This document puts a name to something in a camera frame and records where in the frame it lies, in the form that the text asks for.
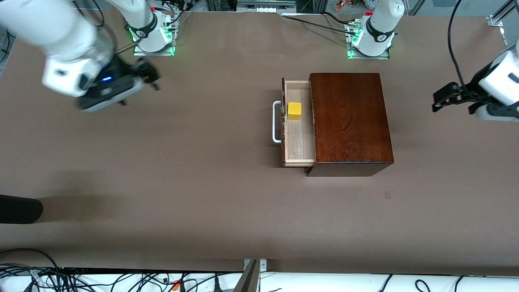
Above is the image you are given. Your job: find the grey metal bracket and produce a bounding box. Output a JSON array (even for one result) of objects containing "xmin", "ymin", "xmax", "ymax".
[{"xmin": 233, "ymin": 259, "xmax": 268, "ymax": 292}]

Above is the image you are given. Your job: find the wooden drawer with white handle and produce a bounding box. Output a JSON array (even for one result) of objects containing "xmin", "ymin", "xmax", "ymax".
[{"xmin": 272, "ymin": 77, "xmax": 317, "ymax": 167}]

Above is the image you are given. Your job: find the thin black table cable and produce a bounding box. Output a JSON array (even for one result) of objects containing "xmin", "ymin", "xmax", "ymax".
[{"xmin": 282, "ymin": 13, "xmax": 357, "ymax": 34}]

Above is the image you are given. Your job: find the black cylindrical foam object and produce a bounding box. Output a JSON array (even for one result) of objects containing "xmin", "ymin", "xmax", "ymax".
[{"xmin": 0, "ymin": 195, "xmax": 43, "ymax": 224}]

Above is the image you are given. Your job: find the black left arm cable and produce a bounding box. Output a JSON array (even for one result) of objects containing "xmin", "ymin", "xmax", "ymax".
[{"xmin": 448, "ymin": 0, "xmax": 467, "ymax": 86}]

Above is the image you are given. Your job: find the aluminium profile bar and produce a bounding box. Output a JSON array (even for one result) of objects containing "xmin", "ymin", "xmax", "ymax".
[{"xmin": 486, "ymin": 0, "xmax": 512, "ymax": 28}]

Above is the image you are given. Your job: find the white power strip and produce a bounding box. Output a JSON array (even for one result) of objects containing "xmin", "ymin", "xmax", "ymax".
[{"xmin": 236, "ymin": 0, "xmax": 297, "ymax": 13}]

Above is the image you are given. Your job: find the white cable shelf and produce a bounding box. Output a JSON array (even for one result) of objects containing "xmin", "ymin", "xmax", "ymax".
[{"xmin": 0, "ymin": 268, "xmax": 519, "ymax": 292}]

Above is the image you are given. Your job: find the dark brown wooden cabinet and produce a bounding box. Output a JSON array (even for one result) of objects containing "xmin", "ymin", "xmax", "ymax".
[{"xmin": 304, "ymin": 73, "xmax": 395, "ymax": 177}]

